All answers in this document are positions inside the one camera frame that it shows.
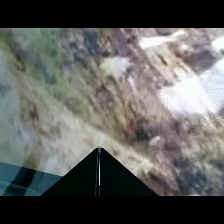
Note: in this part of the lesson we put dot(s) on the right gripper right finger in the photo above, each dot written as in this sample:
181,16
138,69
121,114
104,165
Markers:
120,181

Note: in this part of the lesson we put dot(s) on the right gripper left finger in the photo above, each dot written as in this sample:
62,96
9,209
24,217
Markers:
78,181

